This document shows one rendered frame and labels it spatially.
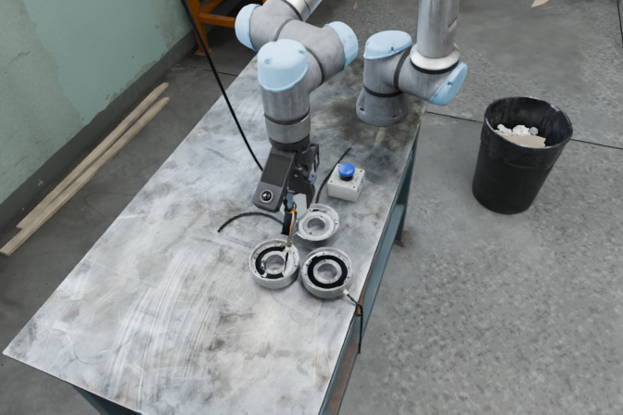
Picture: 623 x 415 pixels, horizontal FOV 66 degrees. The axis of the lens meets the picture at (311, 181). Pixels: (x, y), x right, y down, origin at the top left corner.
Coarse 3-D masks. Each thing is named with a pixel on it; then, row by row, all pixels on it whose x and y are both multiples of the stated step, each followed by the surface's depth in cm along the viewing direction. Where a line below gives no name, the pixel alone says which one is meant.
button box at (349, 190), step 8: (336, 168) 115; (336, 176) 113; (352, 176) 112; (360, 176) 113; (328, 184) 112; (336, 184) 111; (344, 184) 111; (352, 184) 111; (360, 184) 113; (328, 192) 114; (336, 192) 113; (344, 192) 112; (352, 192) 111; (352, 200) 113
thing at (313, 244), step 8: (312, 208) 108; (320, 208) 108; (328, 208) 107; (312, 216) 107; (320, 216) 107; (336, 216) 106; (304, 224) 105; (312, 224) 108; (320, 224) 108; (328, 224) 105; (336, 224) 105; (312, 232) 104; (320, 232) 104; (336, 232) 102; (304, 240) 102; (312, 240) 101; (320, 240) 101; (328, 240) 102; (312, 248) 104
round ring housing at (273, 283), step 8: (272, 240) 101; (280, 240) 101; (256, 248) 100; (264, 248) 101; (296, 248) 99; (256, 256) 100; (264, 256) 100; (272, 256) 100; (280, 256) 100; (296, 256) 99; (288, 264) 99; (296, 264) 98; (256, 272) 97; (272, 272) 97; (296, 272) 97; (256, 280) 97; (264, 280) 94; (272, 280) 94; (280, 280) 94; (288, 280) 96; (272, 288) 97
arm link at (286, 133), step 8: (304, 120) 76; (272, 128) 76; (280, 128) 76; (288, 128) 75; (296, 128) 76; (304, 128) 77; (272, 136) 78; (280, 136) 77; (288, 136) 77; (296, 136) 77; (304, 136) 78
